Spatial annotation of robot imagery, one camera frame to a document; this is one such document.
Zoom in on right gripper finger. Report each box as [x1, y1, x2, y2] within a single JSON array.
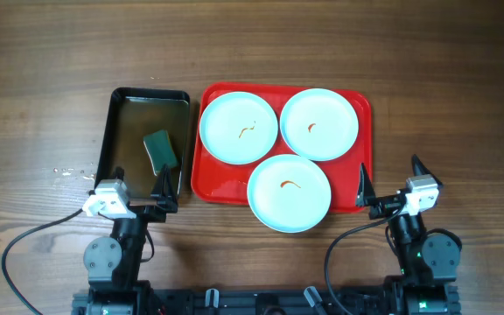
[[355, 163, 376, 207], [411, 154, 443, 187]]

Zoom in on green yellow sponge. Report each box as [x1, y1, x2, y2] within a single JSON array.
[[143, 129, 179, 176]]

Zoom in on light blue plate front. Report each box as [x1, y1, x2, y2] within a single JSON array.
[[247, 154, 332, 234]]

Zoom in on light blue plate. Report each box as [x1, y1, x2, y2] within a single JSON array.
[[247, 154, 332, 234], [279, 88, 360, 162], [199, 92, 278, 165]]

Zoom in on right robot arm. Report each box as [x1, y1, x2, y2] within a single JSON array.
[[355, 155, 462, 314]]

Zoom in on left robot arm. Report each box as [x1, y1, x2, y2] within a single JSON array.
[[72, 164, 179, 315]]

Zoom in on red plastic tray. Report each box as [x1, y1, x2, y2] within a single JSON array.
[[191, 82, 373, 214]]

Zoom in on black rectangular water tray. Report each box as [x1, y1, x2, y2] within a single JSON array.
[[94, 87, 191, 198]]

